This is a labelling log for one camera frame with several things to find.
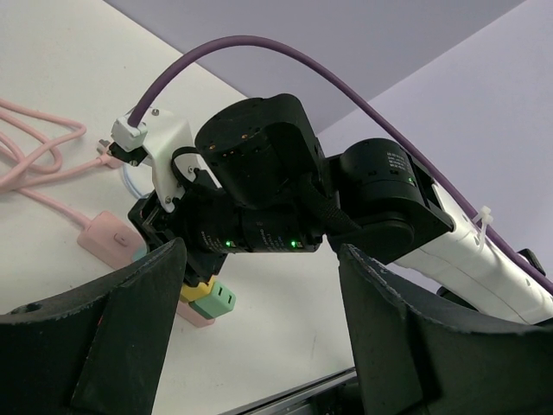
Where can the pink power strip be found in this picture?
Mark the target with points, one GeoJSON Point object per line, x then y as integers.
{"type": "Point", "coordinates": [113, 242]}

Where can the green charger plug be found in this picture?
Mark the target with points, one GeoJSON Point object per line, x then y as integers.
{"type": "Point", "coordinates": [219, 301]}

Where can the yellow charger plug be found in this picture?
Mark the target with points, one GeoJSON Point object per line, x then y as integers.
{"type": "Point", "coordinates": [190, 294]}

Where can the front aluminium rail frame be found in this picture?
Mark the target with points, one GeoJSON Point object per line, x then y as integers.
{"type": "Point", "coordinates": [297, 400]}

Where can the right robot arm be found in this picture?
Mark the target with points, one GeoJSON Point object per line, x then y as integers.
{"type": "Point", "coordinates": [380, 199]}

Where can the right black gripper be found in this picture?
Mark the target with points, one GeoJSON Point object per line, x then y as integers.
{"type": "Point", "coordinates": [240, 180]}

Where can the teal charger plug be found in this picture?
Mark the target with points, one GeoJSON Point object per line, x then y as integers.
{"type": "Point", "coordinates": [139, 253]}

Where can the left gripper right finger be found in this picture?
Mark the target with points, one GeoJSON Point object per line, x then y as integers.
{"type": "Point", "coordinates": [417, 353]}

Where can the pink power plug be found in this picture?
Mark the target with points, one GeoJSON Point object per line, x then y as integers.
{"type": "Point", "coordinates": [105, 155]}

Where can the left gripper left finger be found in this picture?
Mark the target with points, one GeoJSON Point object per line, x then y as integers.
{"type": "Point", "coordinates": [98, 348]}

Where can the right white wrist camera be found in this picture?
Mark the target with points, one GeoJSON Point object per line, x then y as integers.
{"type": "Point", "coordinates": [164, 142]}

